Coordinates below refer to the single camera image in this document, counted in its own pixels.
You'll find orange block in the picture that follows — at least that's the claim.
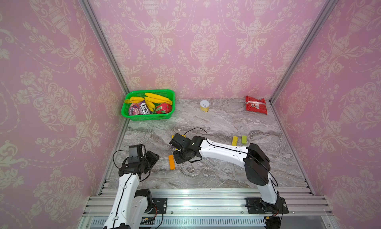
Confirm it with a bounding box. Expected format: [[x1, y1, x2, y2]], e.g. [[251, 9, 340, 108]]
[[168, 155, 176, 170]]

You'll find lime green block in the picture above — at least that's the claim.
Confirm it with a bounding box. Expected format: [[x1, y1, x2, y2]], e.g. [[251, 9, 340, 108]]
[[241, 135, 248, 145]]

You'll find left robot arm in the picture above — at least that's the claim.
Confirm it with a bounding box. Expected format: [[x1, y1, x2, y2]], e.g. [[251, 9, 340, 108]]
[[103, 151, 159, 229]]

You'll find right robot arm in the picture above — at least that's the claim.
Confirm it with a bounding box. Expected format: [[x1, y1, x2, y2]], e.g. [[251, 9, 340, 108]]
[[169, 133, 282, 214]]

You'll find red dragon fruit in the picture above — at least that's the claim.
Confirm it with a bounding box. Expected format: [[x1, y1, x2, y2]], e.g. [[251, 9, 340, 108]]
[[154, 103, 172, 114]]

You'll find yellow paper cup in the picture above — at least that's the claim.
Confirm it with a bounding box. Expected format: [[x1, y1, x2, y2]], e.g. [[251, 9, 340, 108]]
[[200, 100, 210, 112]]

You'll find yellow-green long block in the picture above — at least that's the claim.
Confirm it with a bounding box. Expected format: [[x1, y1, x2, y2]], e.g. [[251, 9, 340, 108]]
[[231, 136, 238, 146]]

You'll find purple snack packet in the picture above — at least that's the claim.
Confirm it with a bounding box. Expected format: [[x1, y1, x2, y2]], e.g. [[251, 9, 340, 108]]
[[128, 100, 152, 116]]

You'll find green plastic basket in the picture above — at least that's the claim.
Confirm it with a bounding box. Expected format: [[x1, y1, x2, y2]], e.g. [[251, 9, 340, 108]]
[[121, 90, 176, 121]]

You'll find yellow banana bunch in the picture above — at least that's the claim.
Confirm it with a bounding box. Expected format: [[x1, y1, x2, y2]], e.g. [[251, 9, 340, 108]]
[[124, 93, 173, 112]]

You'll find red snack bag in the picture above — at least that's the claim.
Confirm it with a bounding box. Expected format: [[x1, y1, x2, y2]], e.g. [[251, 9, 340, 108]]
[[245, 96, 267, 115]]

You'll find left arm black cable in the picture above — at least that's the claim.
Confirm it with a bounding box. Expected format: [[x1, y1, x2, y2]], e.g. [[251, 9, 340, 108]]
[[112, 144, 151, 182]]

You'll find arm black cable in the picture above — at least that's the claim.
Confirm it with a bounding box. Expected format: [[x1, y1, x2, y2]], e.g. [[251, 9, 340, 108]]
[[112, 144, 151, 182], [181, 127, 279, 188]]

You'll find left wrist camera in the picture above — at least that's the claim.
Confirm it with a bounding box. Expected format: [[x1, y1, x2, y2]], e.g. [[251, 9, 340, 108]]
[[128, 144, 146, 158]]

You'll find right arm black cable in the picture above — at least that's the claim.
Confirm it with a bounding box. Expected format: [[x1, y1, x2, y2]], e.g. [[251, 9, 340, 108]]
[[181, 127, 279, 188]]

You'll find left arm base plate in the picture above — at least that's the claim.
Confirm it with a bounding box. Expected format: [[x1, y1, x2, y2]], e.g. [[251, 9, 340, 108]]
[[147, 198, 168, 215]]

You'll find aluminium rail frame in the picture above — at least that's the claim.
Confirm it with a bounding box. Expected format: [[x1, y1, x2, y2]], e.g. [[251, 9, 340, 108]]
[[83, 187, 339, 229]]

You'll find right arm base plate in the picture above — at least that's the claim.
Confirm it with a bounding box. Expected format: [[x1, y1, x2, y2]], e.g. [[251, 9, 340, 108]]
[[245, 197, 289, 215]]

